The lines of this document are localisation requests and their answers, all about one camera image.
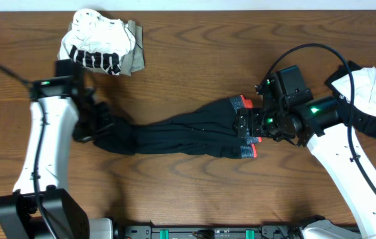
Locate black pants with red waistband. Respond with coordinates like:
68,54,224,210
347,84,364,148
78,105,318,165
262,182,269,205
94,95,261,159

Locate white shirt with black print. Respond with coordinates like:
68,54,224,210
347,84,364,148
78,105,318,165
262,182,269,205
57,9,137,76

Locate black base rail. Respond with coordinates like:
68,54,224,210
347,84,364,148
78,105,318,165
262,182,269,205
117,220,361,239

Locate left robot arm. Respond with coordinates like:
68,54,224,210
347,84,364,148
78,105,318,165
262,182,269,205
0,60,114,239

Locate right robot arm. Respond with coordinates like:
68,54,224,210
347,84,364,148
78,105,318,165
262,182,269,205
235,66,376,238

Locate black and white garment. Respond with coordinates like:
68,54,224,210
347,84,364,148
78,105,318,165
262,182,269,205
325,61,376,139

